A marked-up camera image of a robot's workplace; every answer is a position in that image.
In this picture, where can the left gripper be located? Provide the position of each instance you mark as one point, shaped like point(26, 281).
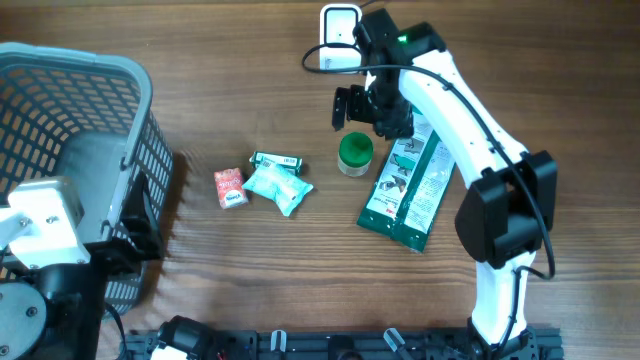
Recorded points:
point(125, 256)

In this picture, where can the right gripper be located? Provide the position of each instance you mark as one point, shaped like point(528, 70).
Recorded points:
point(399, 123)

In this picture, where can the green lidded jar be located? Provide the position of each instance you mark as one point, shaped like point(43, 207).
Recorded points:
point(355, 154)

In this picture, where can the green Axe Brand box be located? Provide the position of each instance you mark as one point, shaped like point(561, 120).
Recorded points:
point(291, 163)

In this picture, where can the orange Kleenex tissue pack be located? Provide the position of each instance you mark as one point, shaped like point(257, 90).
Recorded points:
point(229, 185)

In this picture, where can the light green wipes pack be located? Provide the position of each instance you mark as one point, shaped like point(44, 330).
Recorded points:
point(276, 183)

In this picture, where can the green 3M gloves package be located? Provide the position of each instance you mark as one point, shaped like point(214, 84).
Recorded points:
point(410, 188)

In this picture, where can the grey plastic mesh basket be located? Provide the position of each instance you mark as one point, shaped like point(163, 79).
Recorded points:
point(87, 117)

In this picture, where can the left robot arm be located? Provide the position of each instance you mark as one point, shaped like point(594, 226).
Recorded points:
point(55, 306)

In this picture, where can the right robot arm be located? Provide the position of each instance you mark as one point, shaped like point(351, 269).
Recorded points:
point(506, 216)

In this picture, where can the white barcode scanner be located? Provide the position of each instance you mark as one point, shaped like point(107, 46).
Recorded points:
point(337, 22)

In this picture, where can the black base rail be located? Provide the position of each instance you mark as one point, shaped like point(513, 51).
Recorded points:
point(433, 344)

